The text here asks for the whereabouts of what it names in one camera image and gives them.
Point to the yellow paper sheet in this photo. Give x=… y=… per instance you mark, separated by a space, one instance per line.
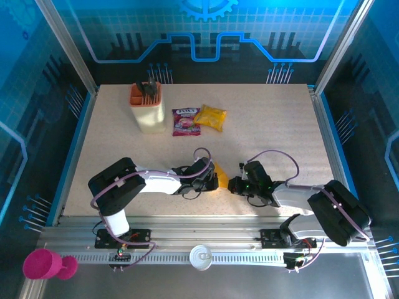
x=222 y=177

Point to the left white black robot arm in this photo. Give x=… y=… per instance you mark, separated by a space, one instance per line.
x=115 y=187

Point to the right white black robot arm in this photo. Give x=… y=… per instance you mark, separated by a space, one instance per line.
x=339 y=211

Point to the purple candy bag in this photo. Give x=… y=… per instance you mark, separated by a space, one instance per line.
x=185 y=121

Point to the yellow snack bag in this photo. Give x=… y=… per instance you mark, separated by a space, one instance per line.
x=212 y=116

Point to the orange cream utensil holder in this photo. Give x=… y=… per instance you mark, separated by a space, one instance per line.
x=149 y=118

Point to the small circuit board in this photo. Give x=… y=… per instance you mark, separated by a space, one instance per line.
x=123 y=257
x=293 y=260

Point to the black plastic utensil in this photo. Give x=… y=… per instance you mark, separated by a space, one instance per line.
x=152 y=88
x=141 y=88

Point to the pink plastic goblet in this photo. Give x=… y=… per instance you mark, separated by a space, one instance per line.
x=40 y=264

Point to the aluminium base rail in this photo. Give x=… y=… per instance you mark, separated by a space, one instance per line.
x=202 y=233

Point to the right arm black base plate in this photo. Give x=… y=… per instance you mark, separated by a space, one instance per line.
x=269 y=238

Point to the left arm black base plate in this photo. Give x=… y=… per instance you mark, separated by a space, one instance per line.
x=140 y=238

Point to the blue-edged aluminium side rail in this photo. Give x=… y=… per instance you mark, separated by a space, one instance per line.
x=73 y=155
x=329 y=140

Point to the aluminium upright post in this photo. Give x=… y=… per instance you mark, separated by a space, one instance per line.
x=339 y=46
x=70 y=46

